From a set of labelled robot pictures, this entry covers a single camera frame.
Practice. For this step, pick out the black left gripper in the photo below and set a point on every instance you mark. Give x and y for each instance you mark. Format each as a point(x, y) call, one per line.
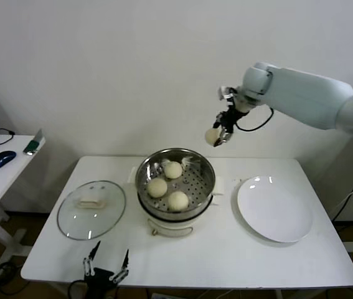
point(100, 281)

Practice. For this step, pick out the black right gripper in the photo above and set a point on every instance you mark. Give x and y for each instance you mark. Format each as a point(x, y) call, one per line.
point(233, 116)

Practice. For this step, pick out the white steamed baozi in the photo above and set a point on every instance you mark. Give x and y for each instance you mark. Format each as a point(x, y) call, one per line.
point(173, 170)
point(178, 201)
point(157, 188)
point(211, 137)

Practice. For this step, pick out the round glass pot lid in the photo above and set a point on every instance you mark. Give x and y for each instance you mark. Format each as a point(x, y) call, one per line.
point(107, 215)

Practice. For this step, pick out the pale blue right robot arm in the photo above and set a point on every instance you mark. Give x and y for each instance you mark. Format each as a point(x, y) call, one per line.
point(307, 96)

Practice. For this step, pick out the stainless steel steamer basket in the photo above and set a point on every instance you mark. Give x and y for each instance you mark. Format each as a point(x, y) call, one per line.
point(204, 174)

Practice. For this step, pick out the white electric cooking pot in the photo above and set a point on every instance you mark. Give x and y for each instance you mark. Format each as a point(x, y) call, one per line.
point(176, 225)

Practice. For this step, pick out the white round plate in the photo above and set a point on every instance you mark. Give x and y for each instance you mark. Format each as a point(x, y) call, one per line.
point(272, 211)

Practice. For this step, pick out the white side desk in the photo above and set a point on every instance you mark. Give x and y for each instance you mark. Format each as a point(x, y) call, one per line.
point(5, 183)

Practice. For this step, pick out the blue computer mouse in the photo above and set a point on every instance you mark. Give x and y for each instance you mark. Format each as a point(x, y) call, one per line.
point(2, 159)

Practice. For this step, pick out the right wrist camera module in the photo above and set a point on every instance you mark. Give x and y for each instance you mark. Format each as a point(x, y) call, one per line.
point(226, 93)

